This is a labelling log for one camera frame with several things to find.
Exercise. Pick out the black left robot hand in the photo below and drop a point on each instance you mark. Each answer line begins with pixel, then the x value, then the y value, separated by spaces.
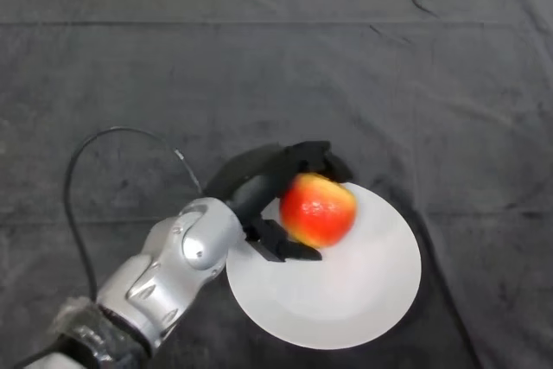
pixel 259 187

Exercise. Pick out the red yellow apple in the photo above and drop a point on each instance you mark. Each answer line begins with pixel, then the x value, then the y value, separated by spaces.
pixel 317 210

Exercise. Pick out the white round plate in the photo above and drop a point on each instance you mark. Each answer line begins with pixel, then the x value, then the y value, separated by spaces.
pixel 328 295

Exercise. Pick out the black cloth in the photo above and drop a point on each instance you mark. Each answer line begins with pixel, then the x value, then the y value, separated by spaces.
pixel 276 62

